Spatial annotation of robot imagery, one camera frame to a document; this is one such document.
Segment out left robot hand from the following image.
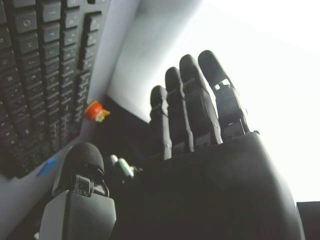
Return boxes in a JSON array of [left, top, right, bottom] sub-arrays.
[[37, 49, 307, 240]]

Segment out black computer keyboard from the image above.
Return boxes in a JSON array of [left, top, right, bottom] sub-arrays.
[[0, 0, 111, 180]]

